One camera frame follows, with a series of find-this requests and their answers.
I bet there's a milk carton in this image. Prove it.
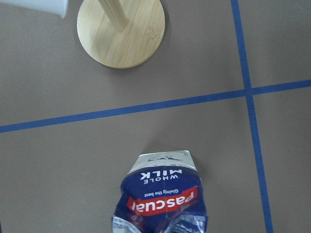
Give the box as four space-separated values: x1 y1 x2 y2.
112 150 208 233

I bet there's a wooden stand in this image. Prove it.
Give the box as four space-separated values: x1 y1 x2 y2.
77 0 165 68

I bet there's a white cup on stand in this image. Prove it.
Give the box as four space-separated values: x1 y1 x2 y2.
0 0 69 18

